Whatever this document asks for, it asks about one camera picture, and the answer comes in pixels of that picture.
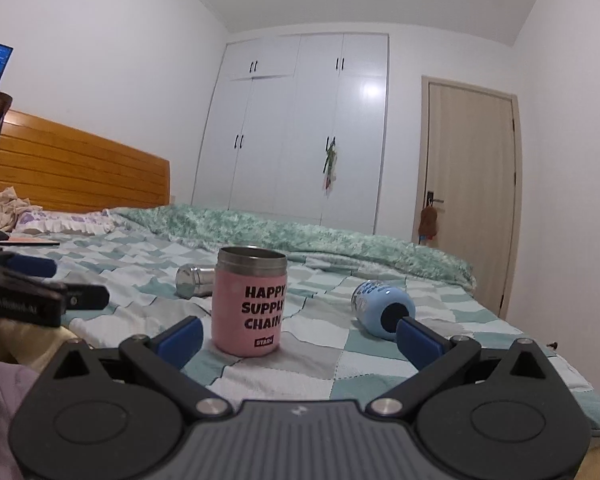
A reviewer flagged pink mouse pad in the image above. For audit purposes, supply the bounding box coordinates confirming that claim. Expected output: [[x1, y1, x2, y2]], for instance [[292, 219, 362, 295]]
[[0, 235, 61, 247]]

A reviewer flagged beige wooden door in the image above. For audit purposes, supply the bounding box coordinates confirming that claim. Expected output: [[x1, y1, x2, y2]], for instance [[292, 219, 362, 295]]
[[411, 75, 524, 320]]

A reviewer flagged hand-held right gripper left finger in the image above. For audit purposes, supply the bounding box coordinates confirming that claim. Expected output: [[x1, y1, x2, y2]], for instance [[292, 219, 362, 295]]
[[39, 316, 233, 418]]

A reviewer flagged beige crumpled cloth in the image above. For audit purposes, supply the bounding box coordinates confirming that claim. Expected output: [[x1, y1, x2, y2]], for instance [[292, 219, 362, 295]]
[[0, 186, 44, 233]]

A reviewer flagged hanging green ornament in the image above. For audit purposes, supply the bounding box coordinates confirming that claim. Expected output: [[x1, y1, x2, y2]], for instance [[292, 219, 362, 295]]
[[320, 147, 340, 196]]

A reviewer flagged brown plush toy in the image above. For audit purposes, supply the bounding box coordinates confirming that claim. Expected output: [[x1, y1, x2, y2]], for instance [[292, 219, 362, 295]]
[[416, 206, 441, 246]]

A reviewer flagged purple clothing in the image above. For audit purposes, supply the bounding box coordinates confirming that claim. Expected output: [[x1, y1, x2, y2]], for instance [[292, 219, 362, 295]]
[[0, 362, 40, 480]]

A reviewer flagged wooden headboard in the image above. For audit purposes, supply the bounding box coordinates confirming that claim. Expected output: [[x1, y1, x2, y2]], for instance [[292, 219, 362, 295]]
[[0, 109, 172, 214]]

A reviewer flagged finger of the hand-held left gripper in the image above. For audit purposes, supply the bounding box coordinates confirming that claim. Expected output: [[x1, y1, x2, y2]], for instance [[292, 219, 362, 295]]
[[62, 284, 110, 311], [1, 253, 58, 279]]

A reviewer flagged light blue cup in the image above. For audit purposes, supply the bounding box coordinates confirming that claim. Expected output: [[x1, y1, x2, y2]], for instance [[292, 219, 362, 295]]
[[351, 280, 417, 341]]

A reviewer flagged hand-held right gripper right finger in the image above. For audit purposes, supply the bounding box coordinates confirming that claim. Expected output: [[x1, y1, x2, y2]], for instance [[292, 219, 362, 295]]
[[369, 316, 566, 418]]

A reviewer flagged green fluffy blanket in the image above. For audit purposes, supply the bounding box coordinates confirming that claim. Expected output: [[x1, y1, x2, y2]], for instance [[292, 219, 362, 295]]
[[105, 203, 477, 292]]

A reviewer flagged white wardrobe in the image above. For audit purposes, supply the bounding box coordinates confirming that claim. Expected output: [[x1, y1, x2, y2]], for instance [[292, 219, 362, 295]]
[[191, 32, 390, 235]]

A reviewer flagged pink steel cup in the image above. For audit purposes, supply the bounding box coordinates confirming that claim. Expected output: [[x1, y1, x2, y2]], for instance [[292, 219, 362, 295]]
[[210, 246, 288, 358]]

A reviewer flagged purple floral pillow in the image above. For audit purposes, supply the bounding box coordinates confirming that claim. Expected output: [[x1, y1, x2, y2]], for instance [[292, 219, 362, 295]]
[[12, 210, 117, 235]]

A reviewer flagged bare steel cup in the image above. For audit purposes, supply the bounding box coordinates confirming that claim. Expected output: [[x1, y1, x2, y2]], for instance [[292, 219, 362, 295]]
[[175, 263, 219, 300]]

